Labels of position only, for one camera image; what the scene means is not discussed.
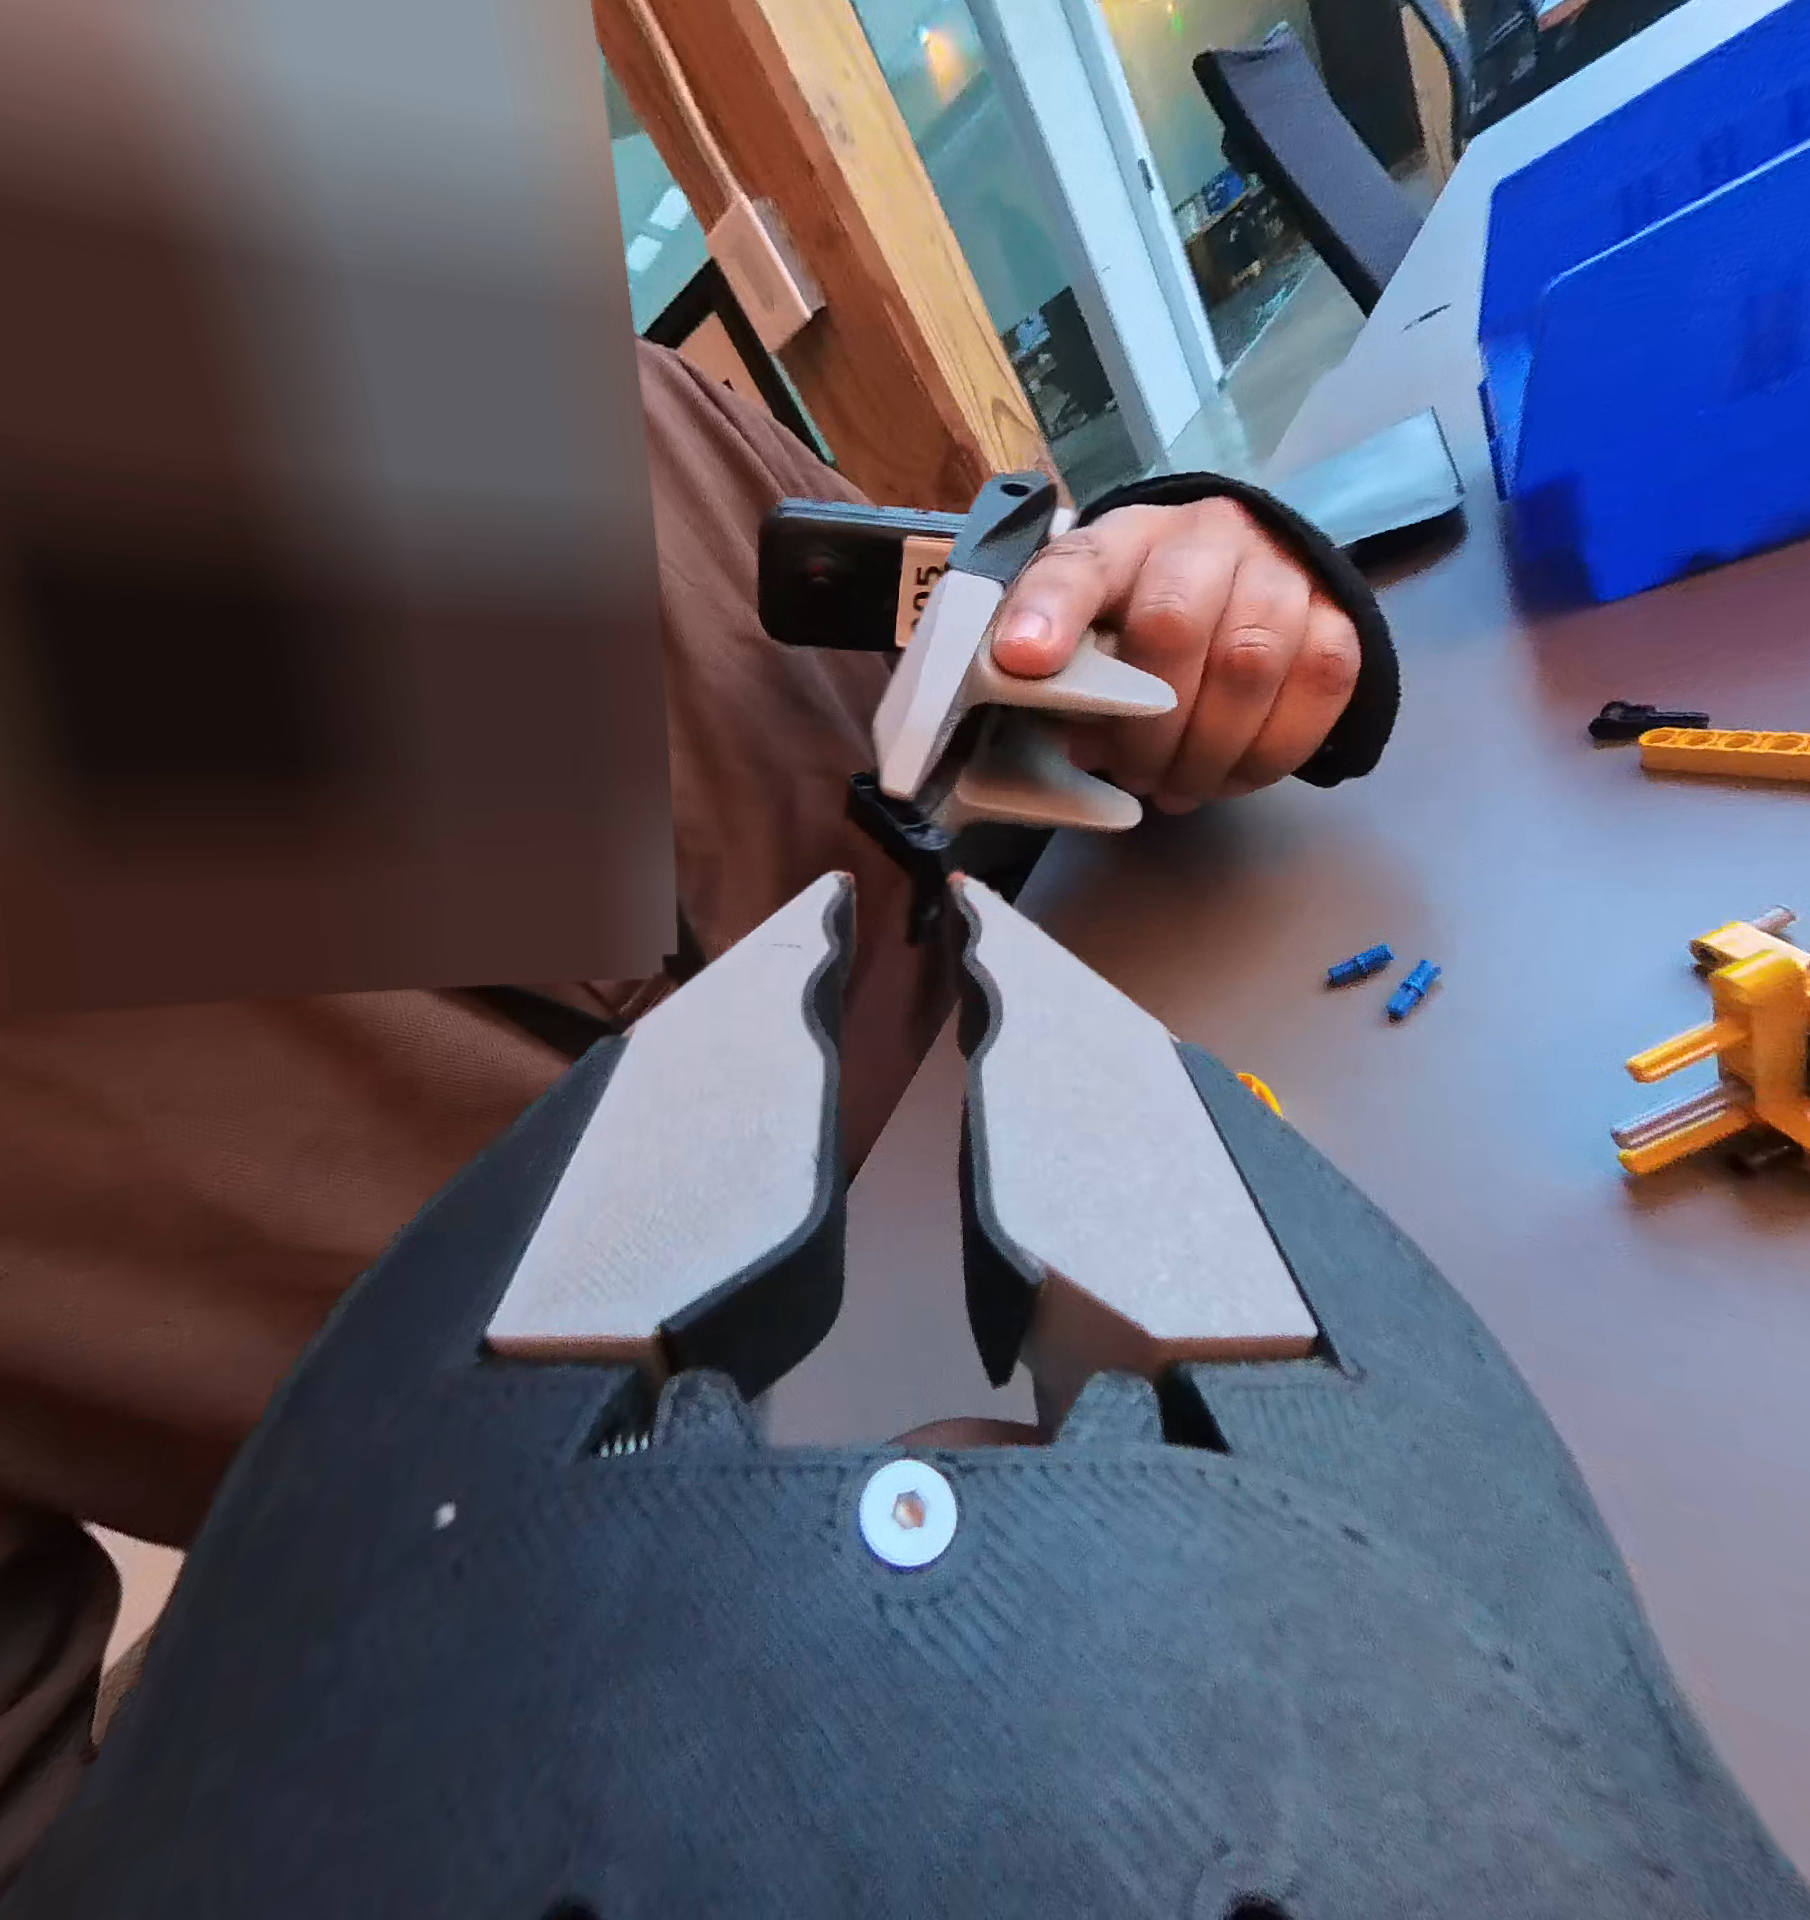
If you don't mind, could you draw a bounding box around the person's left hand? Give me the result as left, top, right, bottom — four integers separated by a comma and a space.
993, 500, 1363, 811

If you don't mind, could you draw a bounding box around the blue plastic bin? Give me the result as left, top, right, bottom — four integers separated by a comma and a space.
1472, 0, 1810, 613

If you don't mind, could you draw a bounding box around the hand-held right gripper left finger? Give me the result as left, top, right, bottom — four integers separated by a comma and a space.
481, 874, 859, 1404

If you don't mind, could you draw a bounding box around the wooden post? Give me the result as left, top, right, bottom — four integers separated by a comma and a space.
595, 0, 1066, 509

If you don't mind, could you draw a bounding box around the grey flat metal plate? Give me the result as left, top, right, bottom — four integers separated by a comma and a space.
1274, 405, 1466, 559

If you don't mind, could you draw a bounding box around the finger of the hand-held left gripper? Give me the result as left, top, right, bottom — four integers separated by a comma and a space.
875, 568, 1181, 803
918, 715, 1154, 832

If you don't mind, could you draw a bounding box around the dark office chair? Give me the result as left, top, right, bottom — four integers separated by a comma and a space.
1195, 20, 1477, 319

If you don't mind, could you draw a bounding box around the yellow lego beam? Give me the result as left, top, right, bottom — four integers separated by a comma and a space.
1645, 725, 1810, 793

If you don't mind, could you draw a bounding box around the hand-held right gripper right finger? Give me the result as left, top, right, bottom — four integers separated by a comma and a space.
945, 874, 1325, 1395

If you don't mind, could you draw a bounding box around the small black lego piece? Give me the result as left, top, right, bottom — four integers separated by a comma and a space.
841, 767, 955, 948

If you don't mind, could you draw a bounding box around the yellow lego model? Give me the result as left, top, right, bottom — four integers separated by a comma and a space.
1609, 896, 1810, 1199

